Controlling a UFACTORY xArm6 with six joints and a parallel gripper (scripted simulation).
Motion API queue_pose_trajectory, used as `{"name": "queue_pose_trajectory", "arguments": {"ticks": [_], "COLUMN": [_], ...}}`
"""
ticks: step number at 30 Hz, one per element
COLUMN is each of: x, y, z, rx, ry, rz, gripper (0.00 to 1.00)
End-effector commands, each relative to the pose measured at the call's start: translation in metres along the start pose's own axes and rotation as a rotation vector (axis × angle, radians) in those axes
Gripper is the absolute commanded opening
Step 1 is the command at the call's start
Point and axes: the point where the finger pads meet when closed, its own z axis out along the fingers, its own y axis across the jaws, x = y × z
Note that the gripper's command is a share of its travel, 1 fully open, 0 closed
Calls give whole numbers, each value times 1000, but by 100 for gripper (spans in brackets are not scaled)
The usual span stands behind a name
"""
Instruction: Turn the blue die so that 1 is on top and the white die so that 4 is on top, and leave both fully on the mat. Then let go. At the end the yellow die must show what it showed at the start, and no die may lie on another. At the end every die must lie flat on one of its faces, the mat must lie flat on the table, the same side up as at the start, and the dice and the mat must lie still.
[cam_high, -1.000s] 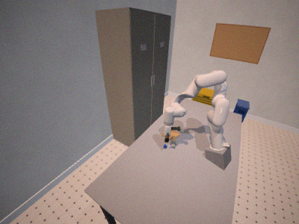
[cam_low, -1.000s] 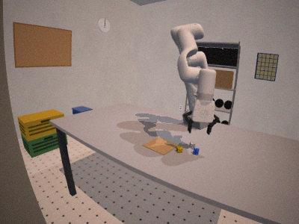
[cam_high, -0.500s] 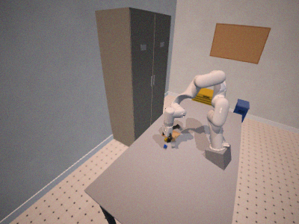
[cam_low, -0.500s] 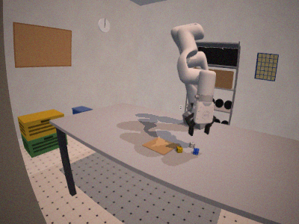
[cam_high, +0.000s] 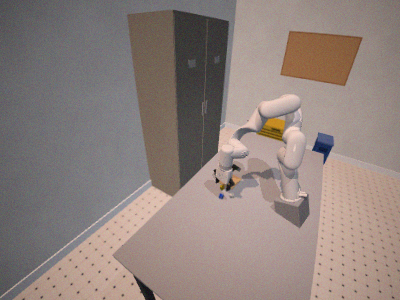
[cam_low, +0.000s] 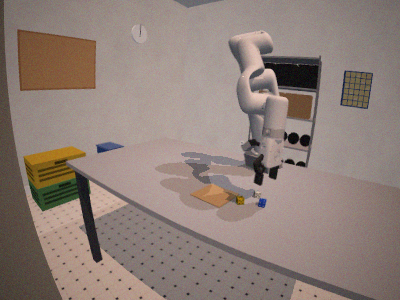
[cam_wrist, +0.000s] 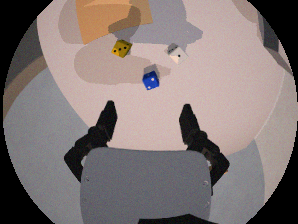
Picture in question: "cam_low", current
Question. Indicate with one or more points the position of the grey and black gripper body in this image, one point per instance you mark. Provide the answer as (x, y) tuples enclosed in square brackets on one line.
[(272, 149)]

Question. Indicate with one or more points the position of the white die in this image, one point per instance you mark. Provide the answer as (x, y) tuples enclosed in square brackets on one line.
[(257, 194)]

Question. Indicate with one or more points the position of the blue die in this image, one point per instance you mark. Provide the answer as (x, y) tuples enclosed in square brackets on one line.
[(262, 203)]

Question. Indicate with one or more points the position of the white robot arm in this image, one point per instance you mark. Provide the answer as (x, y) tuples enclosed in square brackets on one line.
[(249, 49)]

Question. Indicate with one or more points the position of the yellow die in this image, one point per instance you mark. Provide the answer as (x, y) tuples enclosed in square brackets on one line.
[(240, 200)]

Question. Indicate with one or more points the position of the orange mat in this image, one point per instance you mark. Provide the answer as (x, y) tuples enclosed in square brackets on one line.
[(215, 195)]

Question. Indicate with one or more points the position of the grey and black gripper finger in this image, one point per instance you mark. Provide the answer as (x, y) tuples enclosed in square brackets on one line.
[(258, 172), (273, 172)]

